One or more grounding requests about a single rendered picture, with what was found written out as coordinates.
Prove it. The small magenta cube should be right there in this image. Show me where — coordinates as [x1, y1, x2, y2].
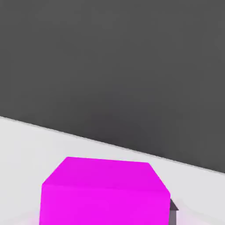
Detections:
[39, 156, 171, 225]

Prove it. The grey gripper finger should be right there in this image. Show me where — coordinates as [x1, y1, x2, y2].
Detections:
[169, 198, 203, 225]

